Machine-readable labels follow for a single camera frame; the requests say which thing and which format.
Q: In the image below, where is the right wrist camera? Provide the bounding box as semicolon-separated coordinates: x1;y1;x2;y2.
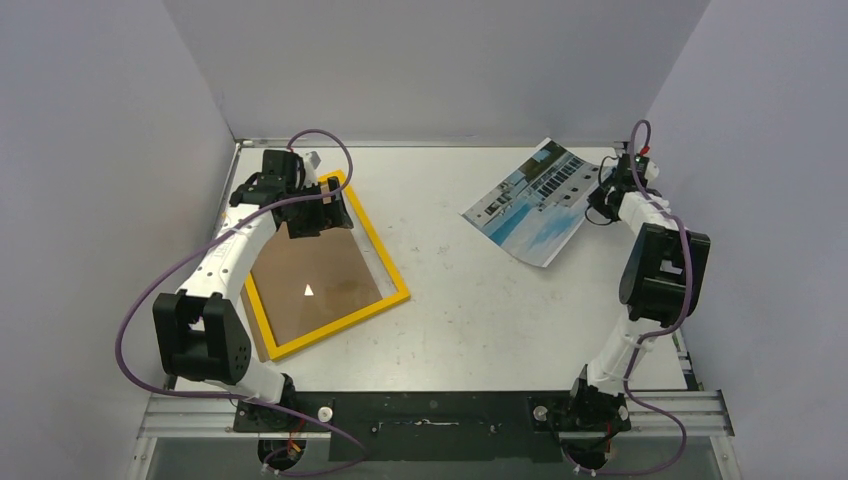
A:
634;155;660;188

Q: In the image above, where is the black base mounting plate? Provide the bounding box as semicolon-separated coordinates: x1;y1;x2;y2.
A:
231;390;632;465

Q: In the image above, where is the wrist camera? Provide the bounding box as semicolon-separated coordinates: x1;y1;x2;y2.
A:
300;151;321;177
634;155;660;188

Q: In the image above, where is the aluminium front rail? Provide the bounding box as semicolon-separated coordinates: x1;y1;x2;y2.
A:
138;391;735;439

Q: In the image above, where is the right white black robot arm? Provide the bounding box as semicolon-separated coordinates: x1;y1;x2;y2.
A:
565;154;711;430

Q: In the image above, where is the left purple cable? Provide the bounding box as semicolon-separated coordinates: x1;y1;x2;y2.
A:
115;128;367;478

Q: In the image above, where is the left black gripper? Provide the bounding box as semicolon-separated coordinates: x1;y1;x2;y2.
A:
286;177;352;239

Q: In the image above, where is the yellow wooden picture frame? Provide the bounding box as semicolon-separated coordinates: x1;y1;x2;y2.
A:
268;186;410;361

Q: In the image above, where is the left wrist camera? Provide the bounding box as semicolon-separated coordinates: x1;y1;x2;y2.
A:
300;151;321;177

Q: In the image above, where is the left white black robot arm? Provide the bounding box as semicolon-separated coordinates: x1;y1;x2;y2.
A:
152;150;353;431

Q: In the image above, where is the brown frame backing board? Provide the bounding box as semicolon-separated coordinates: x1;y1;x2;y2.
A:
241;225;393;361

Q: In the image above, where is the blue building photo print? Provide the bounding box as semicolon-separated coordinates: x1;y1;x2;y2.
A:
461;138;620;268

